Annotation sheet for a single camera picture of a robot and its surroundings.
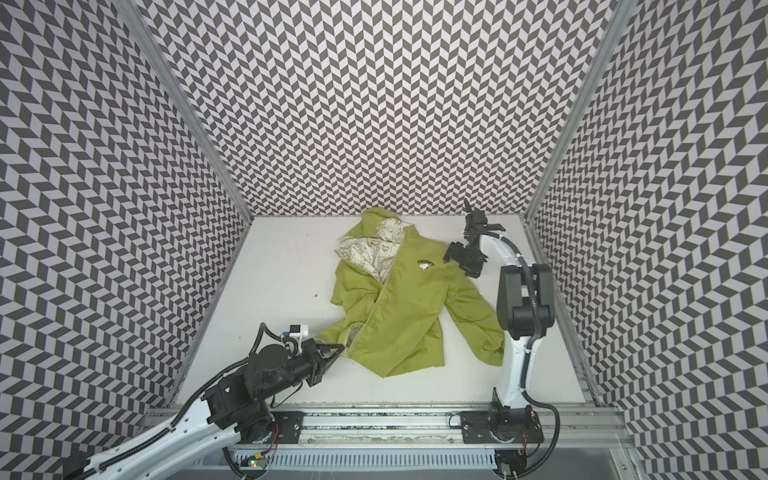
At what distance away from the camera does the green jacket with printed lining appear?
0.80 metres

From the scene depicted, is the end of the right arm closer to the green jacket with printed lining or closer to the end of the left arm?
the green jacket with printed lining

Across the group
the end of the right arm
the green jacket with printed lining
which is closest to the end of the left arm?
the green jacket with printed lining
